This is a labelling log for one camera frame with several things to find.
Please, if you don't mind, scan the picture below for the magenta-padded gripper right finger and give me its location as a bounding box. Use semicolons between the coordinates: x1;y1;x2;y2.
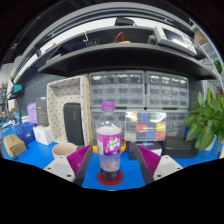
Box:
133;143;184;186

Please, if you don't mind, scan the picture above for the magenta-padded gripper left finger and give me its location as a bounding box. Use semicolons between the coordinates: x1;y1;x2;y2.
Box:
43;144;95;187

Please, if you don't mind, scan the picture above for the purple-capped clear drink bottle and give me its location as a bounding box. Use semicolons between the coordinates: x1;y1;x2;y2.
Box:
95;101;124;182

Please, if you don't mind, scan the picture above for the beige patterned ceramic mug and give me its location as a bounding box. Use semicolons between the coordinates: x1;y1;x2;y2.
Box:
51;142;80;161

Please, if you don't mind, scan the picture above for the black flat case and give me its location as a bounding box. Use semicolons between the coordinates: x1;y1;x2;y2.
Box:
162;135;200;159

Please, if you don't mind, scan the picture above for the white cardboard box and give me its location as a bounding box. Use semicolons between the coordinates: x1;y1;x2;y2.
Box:
32;124;55;146

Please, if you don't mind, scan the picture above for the black rectangular speaker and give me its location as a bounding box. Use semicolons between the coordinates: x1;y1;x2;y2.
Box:
63;102;85;147

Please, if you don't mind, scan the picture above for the blue plastic box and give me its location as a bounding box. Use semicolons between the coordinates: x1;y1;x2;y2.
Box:
13;121;38;145

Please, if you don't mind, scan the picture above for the brown cardboard box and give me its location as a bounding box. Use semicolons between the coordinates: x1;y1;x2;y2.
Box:
3;133;28;160

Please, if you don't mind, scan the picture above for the flat round red coaster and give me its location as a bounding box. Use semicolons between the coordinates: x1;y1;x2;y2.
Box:
96;170;125;187

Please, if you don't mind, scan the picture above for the dark grey flat box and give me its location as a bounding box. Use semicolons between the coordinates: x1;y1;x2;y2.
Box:
35;96;51;127

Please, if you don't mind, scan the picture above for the green leafy potted plant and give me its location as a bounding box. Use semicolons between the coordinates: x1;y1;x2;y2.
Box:
182;87;224;153

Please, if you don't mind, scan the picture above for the beige dotted storage tray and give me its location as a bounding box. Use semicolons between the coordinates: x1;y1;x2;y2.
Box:
46;75;94;147

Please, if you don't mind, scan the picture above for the purple soft pouch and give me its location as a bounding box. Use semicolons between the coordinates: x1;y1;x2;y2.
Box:
26;101;39;125

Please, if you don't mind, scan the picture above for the dark grey shelf unit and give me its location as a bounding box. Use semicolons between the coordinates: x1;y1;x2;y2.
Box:
11;3;224;85

